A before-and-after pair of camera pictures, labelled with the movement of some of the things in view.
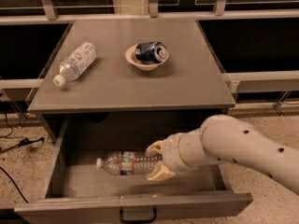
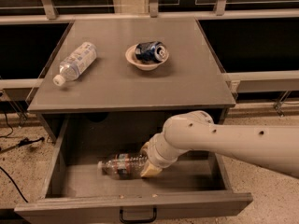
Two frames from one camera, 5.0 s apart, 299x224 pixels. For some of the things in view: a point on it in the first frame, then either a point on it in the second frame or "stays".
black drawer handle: (153, 220) stays
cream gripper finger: (155, 148) → (145, 147)
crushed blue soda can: (152, 52) stays
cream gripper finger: (161, 173) → (150, 170)
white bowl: (130, 55) stays
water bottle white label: (74, 63) stays
